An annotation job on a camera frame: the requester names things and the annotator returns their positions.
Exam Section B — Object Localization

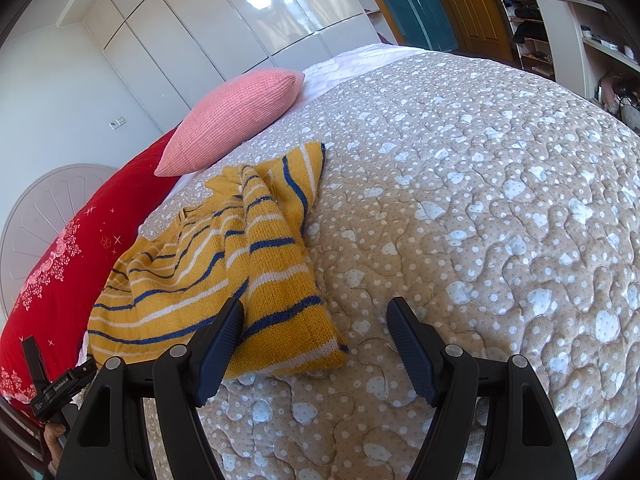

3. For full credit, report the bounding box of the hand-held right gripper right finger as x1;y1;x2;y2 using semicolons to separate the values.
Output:
386;296;578;480

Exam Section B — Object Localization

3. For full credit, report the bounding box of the white shelf unit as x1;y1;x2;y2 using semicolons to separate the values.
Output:
530;0;640;126

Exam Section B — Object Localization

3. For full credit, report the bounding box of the brown wooden door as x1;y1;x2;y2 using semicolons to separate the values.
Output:
420;0;516;61

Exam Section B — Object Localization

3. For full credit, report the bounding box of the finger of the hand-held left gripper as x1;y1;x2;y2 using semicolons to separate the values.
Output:
69;357;99;386
22;335;49;392

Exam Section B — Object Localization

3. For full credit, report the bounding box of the tangle of black cables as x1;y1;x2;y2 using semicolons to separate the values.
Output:
617;84;640;117

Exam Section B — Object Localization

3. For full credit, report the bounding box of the person's left hand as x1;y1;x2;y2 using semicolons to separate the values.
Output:
43;422;69;476

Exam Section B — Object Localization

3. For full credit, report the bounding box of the yellow striped knit sweater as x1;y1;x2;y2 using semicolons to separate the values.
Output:
87;141;350;380

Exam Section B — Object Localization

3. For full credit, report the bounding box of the beige dotted quilted bedspread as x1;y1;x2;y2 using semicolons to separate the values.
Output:
137;47;640;480

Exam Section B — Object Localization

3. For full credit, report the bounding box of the glossy white wardrobe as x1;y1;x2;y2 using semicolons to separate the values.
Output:
55;0;396;86

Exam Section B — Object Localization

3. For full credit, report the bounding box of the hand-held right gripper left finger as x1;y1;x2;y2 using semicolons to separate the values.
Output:
52;297;246;480

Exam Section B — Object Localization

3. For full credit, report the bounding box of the red floral pillow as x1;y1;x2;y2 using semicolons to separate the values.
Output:
0;127;181;428

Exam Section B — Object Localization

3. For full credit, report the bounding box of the white bed sheet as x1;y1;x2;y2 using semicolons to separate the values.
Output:
300;44;431;106

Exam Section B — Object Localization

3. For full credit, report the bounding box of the teal curtain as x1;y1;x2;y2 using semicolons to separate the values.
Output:
357;0;458;53

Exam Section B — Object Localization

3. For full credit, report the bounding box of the pink ribbed pillow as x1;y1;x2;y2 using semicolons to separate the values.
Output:
154;67;306;177

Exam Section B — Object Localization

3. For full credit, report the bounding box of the white round headboard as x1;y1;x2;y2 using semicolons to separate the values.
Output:
0;163;118;311

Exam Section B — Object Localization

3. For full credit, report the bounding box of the cluttered open shelf rack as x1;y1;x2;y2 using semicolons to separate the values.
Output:
480;0;556;78

